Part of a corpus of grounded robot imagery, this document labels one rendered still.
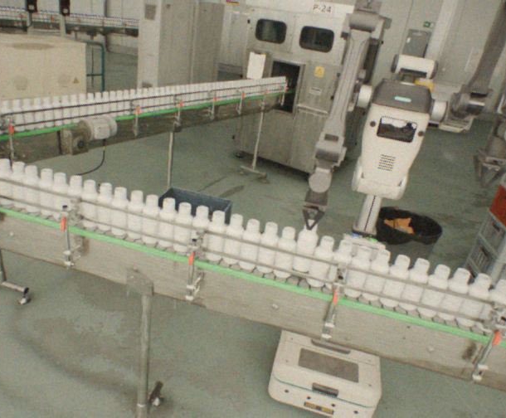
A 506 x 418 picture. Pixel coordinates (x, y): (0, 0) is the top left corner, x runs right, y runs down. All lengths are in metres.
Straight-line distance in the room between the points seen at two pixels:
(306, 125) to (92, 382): 3.63
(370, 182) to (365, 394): 1.00
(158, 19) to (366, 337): 6.33
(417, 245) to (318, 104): 2.47
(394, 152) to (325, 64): 3.13
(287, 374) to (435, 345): 0.88
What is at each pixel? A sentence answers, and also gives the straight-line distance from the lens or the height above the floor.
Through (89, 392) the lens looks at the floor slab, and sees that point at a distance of 2.29.
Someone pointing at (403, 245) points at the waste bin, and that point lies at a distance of 2.84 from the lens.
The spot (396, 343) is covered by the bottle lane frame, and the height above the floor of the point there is 0.89.
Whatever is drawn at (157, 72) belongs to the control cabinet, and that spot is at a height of 0.70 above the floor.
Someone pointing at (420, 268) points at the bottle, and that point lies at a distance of 1.31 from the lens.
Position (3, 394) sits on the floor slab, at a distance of 2.38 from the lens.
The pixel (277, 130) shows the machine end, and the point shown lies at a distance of 5.11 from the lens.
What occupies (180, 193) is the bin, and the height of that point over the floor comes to 0.92.
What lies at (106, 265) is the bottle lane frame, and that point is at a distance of 1.53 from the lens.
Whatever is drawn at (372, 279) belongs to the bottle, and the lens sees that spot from 1.31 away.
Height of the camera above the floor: 1.75
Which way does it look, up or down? 25 degrees down
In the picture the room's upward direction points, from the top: 9 degrees clockwise
